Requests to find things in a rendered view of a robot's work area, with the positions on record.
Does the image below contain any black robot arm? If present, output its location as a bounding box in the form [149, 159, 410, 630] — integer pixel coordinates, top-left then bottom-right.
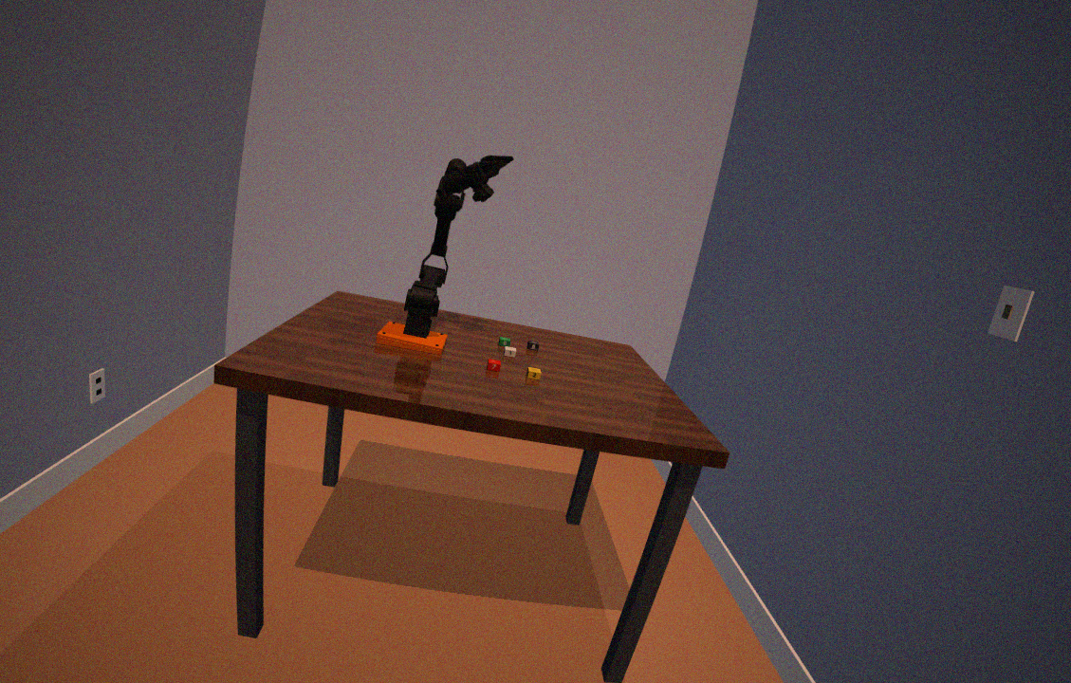
[403, 158, 494, 339]

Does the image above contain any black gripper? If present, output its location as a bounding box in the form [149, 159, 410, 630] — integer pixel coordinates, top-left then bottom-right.
[455, 155, 514, 189]

